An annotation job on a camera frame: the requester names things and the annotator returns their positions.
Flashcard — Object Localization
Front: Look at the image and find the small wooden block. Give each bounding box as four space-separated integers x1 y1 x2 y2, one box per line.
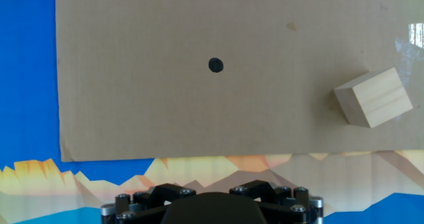
333 67 414 129

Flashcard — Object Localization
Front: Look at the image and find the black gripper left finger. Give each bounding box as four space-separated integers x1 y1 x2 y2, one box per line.
101 183 197 224

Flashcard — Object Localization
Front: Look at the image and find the blue mountain print cloth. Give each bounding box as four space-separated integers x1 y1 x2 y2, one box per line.
0 0 424 224

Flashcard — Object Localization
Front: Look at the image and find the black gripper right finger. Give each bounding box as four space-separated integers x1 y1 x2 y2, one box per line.
229 180 325 224

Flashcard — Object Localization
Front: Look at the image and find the clear tape patch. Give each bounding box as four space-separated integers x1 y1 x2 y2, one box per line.
394 21 424 85

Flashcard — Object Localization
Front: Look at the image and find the brown cardboard sheet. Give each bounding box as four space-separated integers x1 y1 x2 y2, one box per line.
54 0 424 162

